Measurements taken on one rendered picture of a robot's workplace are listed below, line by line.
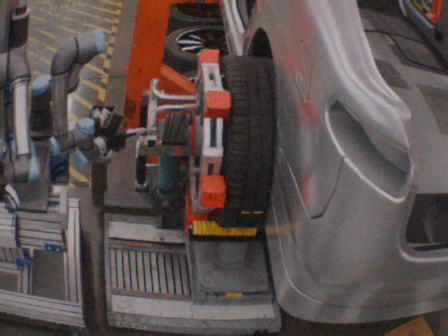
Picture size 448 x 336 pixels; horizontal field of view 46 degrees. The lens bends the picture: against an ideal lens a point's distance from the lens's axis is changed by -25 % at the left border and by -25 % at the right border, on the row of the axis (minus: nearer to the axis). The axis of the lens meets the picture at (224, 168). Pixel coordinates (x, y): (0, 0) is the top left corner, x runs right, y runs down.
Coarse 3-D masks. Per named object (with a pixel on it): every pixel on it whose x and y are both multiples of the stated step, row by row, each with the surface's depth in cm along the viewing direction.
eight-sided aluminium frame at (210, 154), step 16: (208, 64) 249; (208, 80) 239; (192, 112) 279; (208, 128) 231; (208, 144) 230; (192, 160) 279; (208, 160) 230; (192, 176) 276; (192, 192) 268; (192, 208) 262; (208, 208) 243
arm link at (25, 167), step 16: (16, 64) 182; (16, 80) 183; (16, 96) 184; (16, 112) 183; (16, 128) 183; (16, 144) 183; (16, 160) 183; (32, 160) 185; (16, 176) 181; (32, 176) 185
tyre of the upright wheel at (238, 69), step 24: (240, 72) 235; (264, 72) 237; (240, 96) 229; (264, 96) 230; (240, 120) 226; (264, 120) 227; (240, 144) 226; (264, 144) 227; (240, 168) 228; (264, 168) 229; (240, 192) 232; (264, 192) 233; (216, 216) 258; (240, 216) 241; (264, 216) 242
